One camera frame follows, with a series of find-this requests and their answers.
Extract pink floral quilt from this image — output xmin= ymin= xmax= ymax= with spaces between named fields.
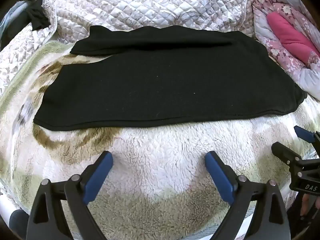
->
xmin=246 ymin=0 xmax=320 ymax=98

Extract dark cloth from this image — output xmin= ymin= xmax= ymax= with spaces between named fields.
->
xmin=5 ymin=0 xmax=50 ymax=43

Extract person's right hand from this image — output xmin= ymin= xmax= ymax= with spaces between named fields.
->
xmin=300 ymin=194 xmax=312 ymax=217

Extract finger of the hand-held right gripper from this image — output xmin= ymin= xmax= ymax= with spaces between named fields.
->
xmin=294 ymin=125 xmax=320 ymax=145
xmin=272 ymin=142 xmax=304 ymax=167

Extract black pants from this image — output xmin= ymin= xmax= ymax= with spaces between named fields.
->
xmin=33 ymin=25 xmax=308 ymax=132

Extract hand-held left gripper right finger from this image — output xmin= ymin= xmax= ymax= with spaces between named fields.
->
xmin=205 ymin=151 xmax=292 ymax=240

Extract quilted leaf-print bedspread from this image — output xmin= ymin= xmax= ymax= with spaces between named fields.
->
xmin=0 ymin=0 xmax=258 ymax=100

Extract cream green fleece blanket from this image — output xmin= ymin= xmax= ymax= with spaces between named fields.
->
xmin=0 ymin=40 xmax=320 ymax=240

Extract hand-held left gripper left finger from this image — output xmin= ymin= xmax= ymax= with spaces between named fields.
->
xmin=26 ymin=151 xmax=113 ymax=240

